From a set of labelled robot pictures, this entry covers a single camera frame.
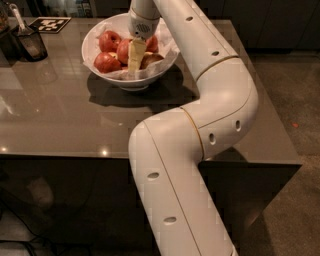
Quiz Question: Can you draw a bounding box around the black white marker tag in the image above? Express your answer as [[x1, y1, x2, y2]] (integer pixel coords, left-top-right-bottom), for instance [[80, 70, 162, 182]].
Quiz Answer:
[[31, 17, 71, 34]]

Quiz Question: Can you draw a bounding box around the yellow pale apple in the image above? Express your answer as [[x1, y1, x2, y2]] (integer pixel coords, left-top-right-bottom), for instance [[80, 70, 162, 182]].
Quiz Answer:
[[140, 52, 164, 69]]

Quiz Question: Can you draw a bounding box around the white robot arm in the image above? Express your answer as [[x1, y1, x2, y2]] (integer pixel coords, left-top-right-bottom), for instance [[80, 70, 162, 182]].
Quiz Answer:
[[129, 0, 258, 256]]

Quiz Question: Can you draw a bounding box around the black floor cable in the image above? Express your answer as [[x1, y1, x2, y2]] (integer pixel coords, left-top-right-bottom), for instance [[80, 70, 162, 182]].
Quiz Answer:
[[0, 196, 93, 256]]

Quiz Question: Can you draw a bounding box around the black cup holder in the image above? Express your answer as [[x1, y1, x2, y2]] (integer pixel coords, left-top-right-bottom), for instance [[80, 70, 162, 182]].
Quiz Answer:
[[13, 26, 48, 62]]

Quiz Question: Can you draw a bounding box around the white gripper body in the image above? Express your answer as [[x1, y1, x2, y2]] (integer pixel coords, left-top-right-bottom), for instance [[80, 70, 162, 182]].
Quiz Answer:
[[128, 0, 160, 40]]

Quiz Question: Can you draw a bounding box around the white ceramic bowl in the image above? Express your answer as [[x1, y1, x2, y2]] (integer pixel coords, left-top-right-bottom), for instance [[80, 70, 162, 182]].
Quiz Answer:
[[81, 12, 181, 92]]

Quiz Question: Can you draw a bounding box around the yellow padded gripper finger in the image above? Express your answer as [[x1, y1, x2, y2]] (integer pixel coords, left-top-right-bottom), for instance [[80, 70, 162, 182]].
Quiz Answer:
[[128, 38, 146, 72]]

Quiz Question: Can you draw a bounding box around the red apple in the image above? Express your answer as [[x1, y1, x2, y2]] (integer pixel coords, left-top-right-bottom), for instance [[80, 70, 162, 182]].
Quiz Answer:
[[99, 30, 122, 52], [146, 35, 158, 53], [117, 38, 131, 64], [94, 52, 121, 73]]

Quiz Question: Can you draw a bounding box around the white handled utensil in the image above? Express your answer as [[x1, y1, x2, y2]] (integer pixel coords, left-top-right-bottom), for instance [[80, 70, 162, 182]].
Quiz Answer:
[[9, 3, 33, 36]]

